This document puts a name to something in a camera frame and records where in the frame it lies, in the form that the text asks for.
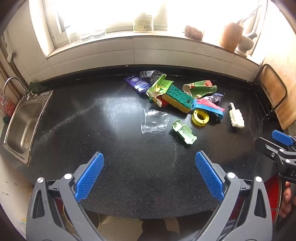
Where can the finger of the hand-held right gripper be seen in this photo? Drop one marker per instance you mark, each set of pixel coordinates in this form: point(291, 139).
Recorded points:
point(281, 137)
point(266, 146)

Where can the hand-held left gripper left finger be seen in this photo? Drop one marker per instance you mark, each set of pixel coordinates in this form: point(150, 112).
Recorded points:
point(90, 176)

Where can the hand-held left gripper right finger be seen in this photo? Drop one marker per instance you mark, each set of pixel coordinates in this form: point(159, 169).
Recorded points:
point(209, 176)

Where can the red bin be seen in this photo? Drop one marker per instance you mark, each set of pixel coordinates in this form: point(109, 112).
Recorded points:
point(272, 197)

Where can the white foam piece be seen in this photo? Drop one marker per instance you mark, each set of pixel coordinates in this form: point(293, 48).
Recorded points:
point(236, 117)

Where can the green egg carton piece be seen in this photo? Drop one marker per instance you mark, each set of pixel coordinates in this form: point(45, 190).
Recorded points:
point(184, 132)

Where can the yellow plastic spool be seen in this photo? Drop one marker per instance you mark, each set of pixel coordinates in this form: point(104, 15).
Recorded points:
point(200, 117)

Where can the purple wrapper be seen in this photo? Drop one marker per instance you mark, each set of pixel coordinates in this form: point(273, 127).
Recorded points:
point(215, 97)

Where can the pink blue plastic packet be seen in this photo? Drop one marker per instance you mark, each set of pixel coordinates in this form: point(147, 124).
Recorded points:
point(207, 105)

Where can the clear plastic cup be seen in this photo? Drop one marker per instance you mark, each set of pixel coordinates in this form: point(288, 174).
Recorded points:
point(153, 121)

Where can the yellow green sponge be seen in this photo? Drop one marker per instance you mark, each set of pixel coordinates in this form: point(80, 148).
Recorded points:
point(178, 98)

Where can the green leaf-print carton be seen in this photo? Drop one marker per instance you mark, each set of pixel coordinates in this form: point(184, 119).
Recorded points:
point(159, 87)

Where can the person's right hand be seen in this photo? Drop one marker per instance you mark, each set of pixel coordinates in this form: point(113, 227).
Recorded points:
point(288, 199)

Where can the steel sink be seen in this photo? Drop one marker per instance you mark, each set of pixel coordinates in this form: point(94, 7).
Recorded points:
point(23, 126)

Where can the crumpled green red paper cup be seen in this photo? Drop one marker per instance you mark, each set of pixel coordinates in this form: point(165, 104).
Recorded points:
point(201, 89)

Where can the red round lid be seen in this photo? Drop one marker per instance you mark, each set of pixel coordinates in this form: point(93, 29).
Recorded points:
point(163, 102)

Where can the dark green cloth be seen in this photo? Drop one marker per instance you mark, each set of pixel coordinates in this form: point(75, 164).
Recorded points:
point(36, 87)

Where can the blue tube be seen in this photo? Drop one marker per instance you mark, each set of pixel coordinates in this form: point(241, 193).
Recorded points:
point(137, 83)

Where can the grey pestle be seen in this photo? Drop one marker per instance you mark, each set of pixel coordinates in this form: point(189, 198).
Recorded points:
point(252, 34)

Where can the red patterned packet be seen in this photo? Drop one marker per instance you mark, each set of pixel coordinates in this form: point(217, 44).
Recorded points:
point(6, 105)

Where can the terracotta pot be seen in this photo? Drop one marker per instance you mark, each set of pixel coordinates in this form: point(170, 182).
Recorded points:
point(231, 37)

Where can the silver blue-print packet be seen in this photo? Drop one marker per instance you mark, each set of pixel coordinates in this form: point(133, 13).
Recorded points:
point(146, 74)

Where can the chrome faucet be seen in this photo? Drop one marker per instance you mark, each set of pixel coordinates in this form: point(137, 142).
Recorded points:
point(16, 81)

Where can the wooden utensil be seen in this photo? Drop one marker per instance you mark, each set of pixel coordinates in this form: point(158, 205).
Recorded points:
point(248, 16)

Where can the brown scrubber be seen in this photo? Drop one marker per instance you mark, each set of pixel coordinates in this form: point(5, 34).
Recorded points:
point(194, 33)

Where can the clear glass jar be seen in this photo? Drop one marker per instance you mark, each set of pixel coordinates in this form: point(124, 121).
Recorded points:
point(99, 33)
point(86, 36)

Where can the labelled white jar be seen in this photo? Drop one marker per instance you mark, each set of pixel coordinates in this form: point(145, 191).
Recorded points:
point(143, 24)

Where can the wall pipe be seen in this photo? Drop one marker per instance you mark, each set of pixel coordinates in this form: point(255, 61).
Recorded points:
point(14, 69)

